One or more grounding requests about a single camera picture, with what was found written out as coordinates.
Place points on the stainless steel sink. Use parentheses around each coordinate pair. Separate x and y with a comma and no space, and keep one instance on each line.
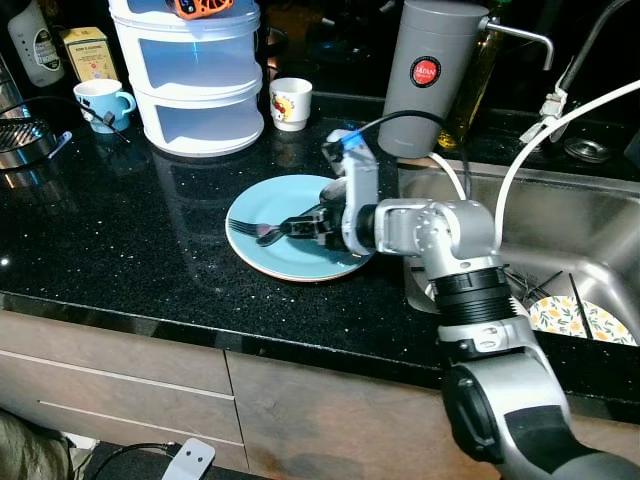
(570,220)

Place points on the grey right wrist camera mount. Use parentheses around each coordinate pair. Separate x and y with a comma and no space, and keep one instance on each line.
(360,190)

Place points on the orange plastic item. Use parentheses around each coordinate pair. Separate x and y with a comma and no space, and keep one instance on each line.
(200,7)

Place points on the olive oil bottle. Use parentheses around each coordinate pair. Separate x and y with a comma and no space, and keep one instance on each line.
(475,95)

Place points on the olive green cloth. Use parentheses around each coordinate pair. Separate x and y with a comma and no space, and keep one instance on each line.
(25,450)

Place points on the dark metal fork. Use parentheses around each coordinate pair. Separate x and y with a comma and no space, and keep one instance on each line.
(245,227)

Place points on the dark chopstick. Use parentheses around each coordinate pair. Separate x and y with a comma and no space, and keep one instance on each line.
(579,305)

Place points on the shallow brown drawer front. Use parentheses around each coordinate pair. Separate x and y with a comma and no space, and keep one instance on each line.
(100,345)

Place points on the plain white plate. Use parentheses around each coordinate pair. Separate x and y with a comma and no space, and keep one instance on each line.
(518,305)

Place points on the light blue mug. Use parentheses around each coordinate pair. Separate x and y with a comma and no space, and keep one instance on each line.
(100,105)

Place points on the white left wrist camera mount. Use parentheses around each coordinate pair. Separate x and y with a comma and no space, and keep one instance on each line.
(190,460)

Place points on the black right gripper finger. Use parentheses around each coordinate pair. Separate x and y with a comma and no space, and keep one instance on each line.
(300,235)
(305,214)

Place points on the white bottle with label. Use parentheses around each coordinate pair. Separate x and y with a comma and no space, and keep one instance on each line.
(35,45)

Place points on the metal mesh strainer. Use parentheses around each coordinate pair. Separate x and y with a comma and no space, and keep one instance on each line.
(25,140)

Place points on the metal tap spout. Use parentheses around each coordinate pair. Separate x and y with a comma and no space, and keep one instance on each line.
(525,32)

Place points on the round metal drain cap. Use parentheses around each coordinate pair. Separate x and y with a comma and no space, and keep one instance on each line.
(588,150)

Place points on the light blue plate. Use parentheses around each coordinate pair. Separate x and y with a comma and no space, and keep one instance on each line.
(280,262)

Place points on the grey canister with red label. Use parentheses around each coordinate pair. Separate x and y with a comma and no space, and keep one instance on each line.
(430,40)

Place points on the white cup with print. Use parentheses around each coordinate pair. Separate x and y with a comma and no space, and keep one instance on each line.
(290,105)

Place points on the brown cabinet panel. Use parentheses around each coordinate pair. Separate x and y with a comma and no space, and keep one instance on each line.
(340,420)

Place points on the deep brown drawer front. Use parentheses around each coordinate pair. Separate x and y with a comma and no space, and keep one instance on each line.
(120,405)

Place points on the white stacked plastic container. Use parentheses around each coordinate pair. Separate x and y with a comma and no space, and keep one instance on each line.
(195,70)

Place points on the yellow carton box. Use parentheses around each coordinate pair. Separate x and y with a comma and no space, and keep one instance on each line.
(90,55)

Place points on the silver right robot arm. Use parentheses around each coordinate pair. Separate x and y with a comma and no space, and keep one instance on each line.
(470,240)

